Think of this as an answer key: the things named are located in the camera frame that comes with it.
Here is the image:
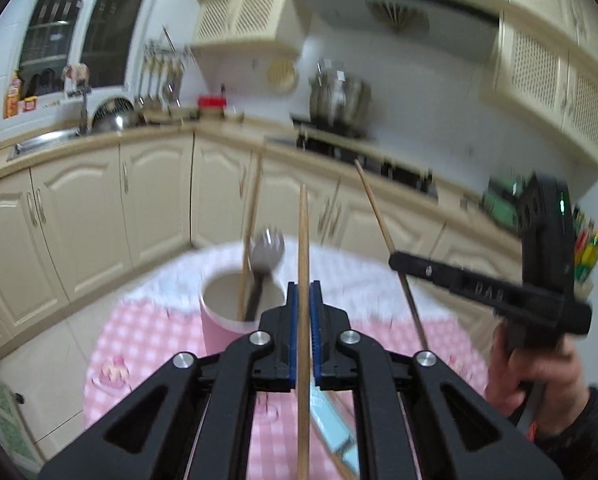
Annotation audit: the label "cream upper wall cabinets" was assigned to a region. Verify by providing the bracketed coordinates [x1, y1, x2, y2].
[479, 0, 598, 168]

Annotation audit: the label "steel pot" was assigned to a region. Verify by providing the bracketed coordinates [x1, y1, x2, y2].
[309, 62, 372, 128]

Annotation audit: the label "colourful utensil holder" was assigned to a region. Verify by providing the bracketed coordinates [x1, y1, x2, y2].
[571, 205, 598, 286]

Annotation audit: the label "kitchen window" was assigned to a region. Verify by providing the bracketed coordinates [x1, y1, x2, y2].
[16, 0, 152, 101]

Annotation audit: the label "round yellow wall fixture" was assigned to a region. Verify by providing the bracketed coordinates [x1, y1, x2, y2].
[268, 57, 299, 92]

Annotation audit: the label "green crate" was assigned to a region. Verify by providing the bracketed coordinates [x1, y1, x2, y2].
[481, 175, 530, 226]

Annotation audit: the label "white fluffy cloth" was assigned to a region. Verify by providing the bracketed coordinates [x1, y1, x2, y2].
[124, 237, 435, 321]

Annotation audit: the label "cream lattice upper cabinet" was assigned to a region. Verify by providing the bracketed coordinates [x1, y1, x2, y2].
[191, 0, 302, 61]

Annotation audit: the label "range hood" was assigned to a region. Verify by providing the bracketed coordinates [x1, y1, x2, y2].
[289, 0, 500, 68]

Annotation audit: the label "pink checkered tablecloth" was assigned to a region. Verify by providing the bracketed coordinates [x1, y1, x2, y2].
[82, 280, 510, 480]

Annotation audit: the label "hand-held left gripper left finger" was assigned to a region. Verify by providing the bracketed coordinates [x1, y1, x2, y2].
[39, 282, 300, 480]

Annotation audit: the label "steel sink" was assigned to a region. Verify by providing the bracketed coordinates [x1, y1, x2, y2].
[6, 127, 82, 161]

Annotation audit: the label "green floor mat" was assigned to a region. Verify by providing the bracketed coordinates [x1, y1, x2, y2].
[0, 355, 45, 466]

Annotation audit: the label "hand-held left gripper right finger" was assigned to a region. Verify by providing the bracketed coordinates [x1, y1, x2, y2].
[309, 281, 564, 480]

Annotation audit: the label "pink cup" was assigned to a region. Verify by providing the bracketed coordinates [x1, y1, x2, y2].
[199, 267, 290, 356]

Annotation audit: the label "steel colander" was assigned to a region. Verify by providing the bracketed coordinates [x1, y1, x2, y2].
[92, 97, 140, 133]

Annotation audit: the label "hanging utensil rack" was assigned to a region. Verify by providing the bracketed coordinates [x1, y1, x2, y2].
[142, 25, 195, 111]

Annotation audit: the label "light blue utensil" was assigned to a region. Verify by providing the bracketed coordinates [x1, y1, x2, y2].
[309, 390, 360, 480]

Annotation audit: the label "person's right hand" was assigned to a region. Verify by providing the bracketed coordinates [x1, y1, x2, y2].
[485, 320, 592, 429]

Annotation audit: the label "orange bottle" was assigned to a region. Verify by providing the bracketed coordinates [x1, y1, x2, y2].
[4, 70, 22, 120]

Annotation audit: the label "person's right forearm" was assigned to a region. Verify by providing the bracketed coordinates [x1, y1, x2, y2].
[529, 385, 598, 480]

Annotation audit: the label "black gas stove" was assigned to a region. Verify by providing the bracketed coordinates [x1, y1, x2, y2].
[291, 117, 437, 201]

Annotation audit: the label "cream lower kitchen cabinets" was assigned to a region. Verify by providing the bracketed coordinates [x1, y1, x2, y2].
[0, 127, 527, 361]

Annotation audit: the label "steel faucet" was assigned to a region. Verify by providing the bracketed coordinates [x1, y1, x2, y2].
[64, 65, 92, 136]

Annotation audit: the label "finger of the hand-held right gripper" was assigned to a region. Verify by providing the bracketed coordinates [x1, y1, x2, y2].
[389, 251, 527, 307]

